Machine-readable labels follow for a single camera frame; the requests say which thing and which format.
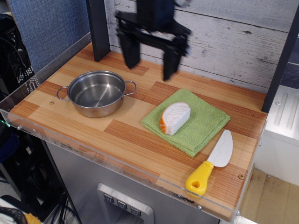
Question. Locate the white orange toy food slice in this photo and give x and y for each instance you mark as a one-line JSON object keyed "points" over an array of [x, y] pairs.
{"points": [[173, 117]]}

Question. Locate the black plastic crate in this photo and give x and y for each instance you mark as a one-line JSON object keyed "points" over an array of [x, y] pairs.
{"points": [[15, 65]]}

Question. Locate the white grooved side unit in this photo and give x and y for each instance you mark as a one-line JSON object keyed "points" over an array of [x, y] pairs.
{"points": [[277, 153]]}

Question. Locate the green folded cloth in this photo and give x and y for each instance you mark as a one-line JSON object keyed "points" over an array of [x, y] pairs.
{"points": [[204, 122]]}

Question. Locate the clear acrylic table guard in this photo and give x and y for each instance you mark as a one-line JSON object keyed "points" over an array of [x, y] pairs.
{"points": [[119, 152]]}

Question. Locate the yellow black object bottom left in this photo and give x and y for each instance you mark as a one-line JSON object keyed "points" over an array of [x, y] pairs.
{"points": [[16, 216]]}

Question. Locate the silver dispenser panel with buttons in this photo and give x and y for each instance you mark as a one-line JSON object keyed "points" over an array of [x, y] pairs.
{"points": [[119, 208]]}

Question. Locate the yellow handled white toy knife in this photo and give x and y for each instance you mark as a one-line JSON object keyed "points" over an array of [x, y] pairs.
{"points": [[197, 182]]}

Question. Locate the stainless steel pot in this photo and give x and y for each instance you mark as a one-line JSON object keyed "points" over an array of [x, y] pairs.
{"points": [[97, 94]]}

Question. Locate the left dark vertical post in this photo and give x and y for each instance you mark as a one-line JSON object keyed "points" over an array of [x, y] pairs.
{"points": [[98, 28]]}

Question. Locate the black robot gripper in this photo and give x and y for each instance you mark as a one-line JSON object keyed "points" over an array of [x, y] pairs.
{"points": [[153, 24]]}

